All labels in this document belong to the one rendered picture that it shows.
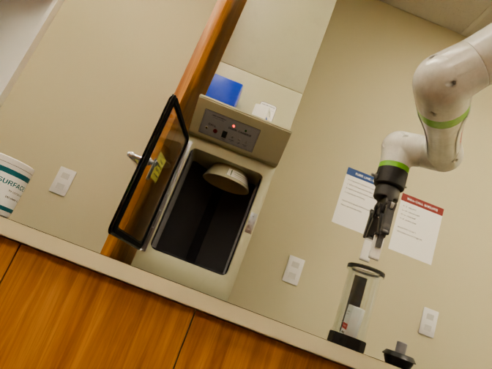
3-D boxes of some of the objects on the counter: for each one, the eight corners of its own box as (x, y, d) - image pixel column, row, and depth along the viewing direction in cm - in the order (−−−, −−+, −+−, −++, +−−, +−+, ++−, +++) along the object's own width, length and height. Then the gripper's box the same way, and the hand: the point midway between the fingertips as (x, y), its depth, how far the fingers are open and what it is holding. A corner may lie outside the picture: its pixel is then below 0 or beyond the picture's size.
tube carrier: (322, 333, 120) (343, 263, 126) (356, 346, 120) (375, 276, 126) (334, 337, 109) (356, 261, 115) (372, 352, 110) (392, 274, 115)
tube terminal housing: (139, 269, 151) (215, 92, 172) (221, 300, 152) (287, 121, 173) (129, 265, 127) (220, 60, 148) (228, 302, 128) (303, 94, 149)
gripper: (364, 191, 137) (345, 258, 130) (391, 176, 119) (370, 252, 112) (385, 199, 137) (367, 266, 130) (415, 185, 119) (395, 262, 112)
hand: (370, 250), depth 122 cm, fingers open, 6 cm apart
